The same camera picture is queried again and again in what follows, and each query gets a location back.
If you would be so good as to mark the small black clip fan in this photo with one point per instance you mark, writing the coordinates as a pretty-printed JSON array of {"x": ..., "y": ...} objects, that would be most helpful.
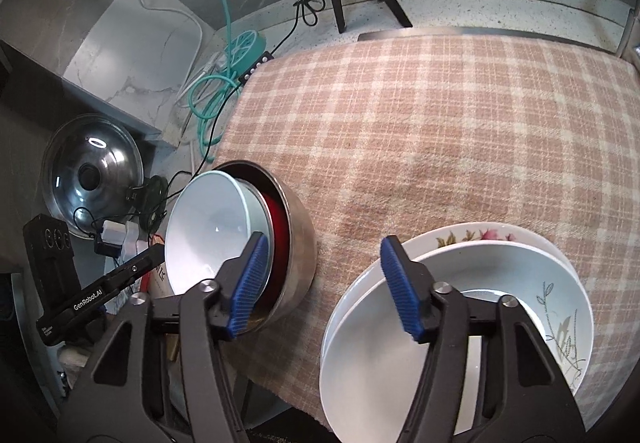
[{"x": 150, "y": 203}]

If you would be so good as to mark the oval white leaf-print plate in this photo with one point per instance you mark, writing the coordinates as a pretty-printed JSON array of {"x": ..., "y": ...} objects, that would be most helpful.
[{"x": 380, "y": 363}]

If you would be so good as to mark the beige plaid cloth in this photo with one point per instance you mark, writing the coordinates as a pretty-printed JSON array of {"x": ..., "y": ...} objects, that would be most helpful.
[{"x": 425, "y": 133}]

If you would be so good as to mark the red pot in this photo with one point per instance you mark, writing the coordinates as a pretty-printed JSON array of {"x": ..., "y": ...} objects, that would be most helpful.
[{"x": 280, "y": 233}]

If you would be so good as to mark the large stainless steel bowl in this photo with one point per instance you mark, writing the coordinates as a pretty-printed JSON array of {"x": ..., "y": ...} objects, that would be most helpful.
[{"x": 300, "y": 248}]

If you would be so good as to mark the light green bowl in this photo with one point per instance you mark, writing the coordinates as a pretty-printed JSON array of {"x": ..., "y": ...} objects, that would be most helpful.
[{"x": 205, "y": 228}]

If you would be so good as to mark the glass pot lid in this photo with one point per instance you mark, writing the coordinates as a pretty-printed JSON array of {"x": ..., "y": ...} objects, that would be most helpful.
[{"x": 90, "y": 173}]

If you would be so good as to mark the white charger plug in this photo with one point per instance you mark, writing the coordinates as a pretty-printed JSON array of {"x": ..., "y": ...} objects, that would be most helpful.
[{"x": 117, "y": 235}]

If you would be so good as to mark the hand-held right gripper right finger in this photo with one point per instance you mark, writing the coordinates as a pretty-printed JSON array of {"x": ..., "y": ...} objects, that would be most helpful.
[{"x": 400, "y": 288}]

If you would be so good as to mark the black power strip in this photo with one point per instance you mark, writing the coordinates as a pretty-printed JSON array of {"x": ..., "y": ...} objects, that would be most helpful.
[{"x": 256, "y": 67}]

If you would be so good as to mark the floral print plate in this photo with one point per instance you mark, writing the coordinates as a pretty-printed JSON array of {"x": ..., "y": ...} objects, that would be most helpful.
[{"x": 480, "y": 233}]

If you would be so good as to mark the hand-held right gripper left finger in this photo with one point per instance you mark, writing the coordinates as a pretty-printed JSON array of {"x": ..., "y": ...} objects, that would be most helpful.
[{"x": 245, "y": 288}]

